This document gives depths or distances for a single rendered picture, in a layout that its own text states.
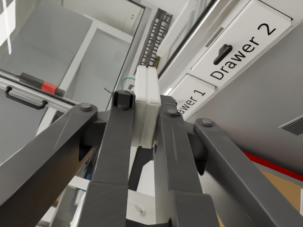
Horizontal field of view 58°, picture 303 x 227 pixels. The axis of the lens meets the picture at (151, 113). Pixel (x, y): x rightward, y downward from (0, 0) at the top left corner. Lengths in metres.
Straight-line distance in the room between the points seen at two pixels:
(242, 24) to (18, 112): 1.35
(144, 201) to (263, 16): 0.48
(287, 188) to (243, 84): 0.43
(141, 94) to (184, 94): 0.79
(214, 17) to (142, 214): 0.49
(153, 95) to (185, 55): 0.67
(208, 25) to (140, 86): 0.60
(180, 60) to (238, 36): 0.20
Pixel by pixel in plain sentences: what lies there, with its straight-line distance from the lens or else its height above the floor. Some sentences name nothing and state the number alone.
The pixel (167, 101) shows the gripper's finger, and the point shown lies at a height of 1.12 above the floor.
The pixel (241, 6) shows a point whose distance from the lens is 0.71.
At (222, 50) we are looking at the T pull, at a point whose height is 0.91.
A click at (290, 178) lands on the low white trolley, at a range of 1.36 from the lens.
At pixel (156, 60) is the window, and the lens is 0.90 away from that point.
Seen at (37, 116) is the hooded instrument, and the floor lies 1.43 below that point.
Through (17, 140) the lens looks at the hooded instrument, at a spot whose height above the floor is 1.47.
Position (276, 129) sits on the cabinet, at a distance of 1.13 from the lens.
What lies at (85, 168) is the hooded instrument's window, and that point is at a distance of 1.67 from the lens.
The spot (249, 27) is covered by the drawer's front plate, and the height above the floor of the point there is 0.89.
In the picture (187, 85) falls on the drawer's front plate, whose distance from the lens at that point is 0.91.
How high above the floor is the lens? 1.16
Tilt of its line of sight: 12 degrees down
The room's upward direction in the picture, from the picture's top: 67 degrees counter-clockwise
